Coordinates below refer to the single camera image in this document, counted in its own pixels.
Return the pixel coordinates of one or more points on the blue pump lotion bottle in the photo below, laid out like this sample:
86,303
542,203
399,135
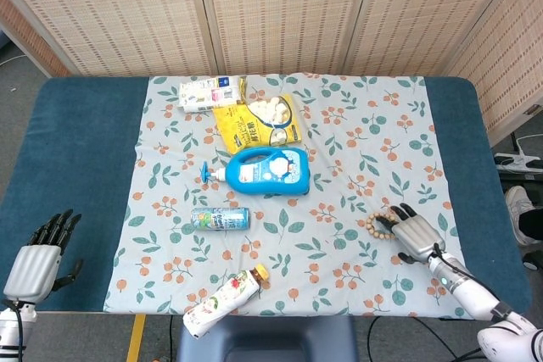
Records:
271,171

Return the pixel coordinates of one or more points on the white snack package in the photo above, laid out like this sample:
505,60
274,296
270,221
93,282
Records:
203,97

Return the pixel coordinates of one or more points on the white sneaker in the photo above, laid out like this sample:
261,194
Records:
518,213

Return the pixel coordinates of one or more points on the woven folding screen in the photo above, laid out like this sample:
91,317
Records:
275,10

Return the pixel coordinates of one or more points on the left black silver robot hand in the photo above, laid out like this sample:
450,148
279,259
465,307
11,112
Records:
34,268

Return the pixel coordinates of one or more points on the teal table cover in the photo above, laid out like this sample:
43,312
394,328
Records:
80,146

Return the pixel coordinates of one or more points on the white power strip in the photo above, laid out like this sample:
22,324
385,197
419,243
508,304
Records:
519,160

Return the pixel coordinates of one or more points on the light blue drink can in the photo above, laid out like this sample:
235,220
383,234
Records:
220,219

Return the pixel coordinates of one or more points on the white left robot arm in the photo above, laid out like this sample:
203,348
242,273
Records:
10,328

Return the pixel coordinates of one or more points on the yellow marshmallow bag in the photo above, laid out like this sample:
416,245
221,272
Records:
242,129

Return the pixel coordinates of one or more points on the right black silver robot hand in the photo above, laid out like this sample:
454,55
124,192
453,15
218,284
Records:
415,235

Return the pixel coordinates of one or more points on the tea bottle with yellow cap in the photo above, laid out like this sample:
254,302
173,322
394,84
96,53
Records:
225,298

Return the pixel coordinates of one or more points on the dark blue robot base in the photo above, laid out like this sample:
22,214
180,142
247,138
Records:
267,338

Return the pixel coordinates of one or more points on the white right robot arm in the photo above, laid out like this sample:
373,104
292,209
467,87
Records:
479,294

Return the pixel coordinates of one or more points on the black trouser leg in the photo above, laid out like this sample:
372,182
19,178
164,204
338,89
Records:
533,224

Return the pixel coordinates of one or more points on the floral leaf print tablecloth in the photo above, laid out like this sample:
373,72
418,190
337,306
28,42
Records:
297,252

